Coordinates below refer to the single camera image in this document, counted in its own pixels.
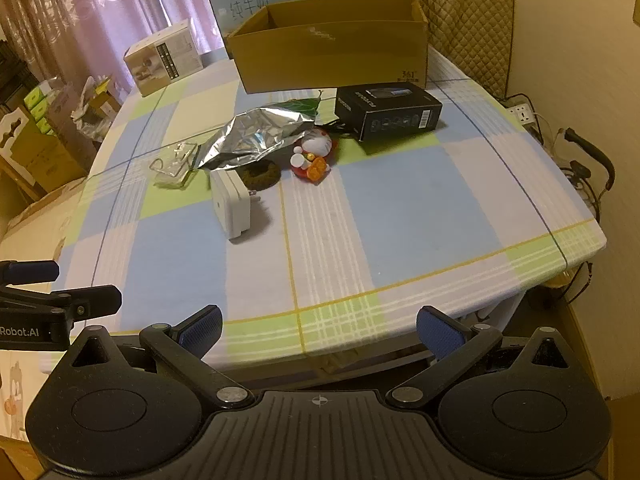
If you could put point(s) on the black product box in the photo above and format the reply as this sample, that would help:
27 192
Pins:
390 110

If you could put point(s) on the open carton with white bags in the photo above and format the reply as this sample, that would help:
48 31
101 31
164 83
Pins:
97 110

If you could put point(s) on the brown carton with white hanger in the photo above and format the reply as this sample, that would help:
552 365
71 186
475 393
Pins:
45 160

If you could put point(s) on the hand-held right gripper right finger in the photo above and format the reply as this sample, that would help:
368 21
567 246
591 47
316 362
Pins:
440 332

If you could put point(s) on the stack of green boxes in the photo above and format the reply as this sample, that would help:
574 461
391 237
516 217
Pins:
40 110

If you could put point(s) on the white power strip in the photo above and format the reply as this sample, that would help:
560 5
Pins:
522 114

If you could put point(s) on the silver foil bag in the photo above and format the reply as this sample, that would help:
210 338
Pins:
250 135

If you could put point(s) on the white appliance box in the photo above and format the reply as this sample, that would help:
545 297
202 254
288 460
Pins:
165 55

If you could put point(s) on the light blue milk carton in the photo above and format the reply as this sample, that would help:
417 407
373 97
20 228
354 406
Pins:
240 5

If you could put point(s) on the clear bag with metal clip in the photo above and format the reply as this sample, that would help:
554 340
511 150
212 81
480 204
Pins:
175 170

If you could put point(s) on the red white toy car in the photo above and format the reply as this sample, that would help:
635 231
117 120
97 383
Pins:
315 147

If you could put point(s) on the beige quilted chair cover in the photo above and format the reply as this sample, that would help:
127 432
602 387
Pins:
470 25

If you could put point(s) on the brown cardboard box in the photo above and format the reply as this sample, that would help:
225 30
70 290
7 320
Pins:
325 55

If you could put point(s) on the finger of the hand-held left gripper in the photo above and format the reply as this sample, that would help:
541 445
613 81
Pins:
95 300
32 271

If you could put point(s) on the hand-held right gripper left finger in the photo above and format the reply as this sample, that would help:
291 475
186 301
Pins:
202 332

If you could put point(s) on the pink curtain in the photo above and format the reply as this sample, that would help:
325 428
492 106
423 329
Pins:
100 0

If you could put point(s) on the white power adapter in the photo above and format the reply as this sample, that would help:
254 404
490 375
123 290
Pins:
230 205

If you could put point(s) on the cartoon printed carton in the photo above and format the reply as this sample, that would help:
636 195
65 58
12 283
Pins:
15 395

